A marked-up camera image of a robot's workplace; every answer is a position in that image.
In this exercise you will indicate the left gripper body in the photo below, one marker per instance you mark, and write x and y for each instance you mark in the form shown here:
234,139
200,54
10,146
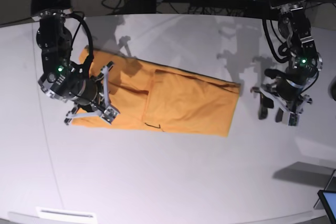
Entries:
287,96

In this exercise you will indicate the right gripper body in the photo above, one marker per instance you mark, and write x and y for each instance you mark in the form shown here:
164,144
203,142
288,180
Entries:
91,98

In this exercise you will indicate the yellow T-shirt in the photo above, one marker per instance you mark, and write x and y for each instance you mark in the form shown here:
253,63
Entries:
154,97

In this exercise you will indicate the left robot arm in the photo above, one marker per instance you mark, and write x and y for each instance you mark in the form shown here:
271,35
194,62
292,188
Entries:
298,50

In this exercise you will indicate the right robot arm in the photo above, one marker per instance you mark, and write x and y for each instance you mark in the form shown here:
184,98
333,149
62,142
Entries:
63,79

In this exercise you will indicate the dark round object at edge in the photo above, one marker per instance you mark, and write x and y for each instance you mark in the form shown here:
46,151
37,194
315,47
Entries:
332,89

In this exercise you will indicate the tablet screen on stand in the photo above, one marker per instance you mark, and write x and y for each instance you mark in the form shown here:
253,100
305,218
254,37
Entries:
326,199

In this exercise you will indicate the white label strip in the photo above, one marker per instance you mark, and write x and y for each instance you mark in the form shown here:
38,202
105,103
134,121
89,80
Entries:
56,213

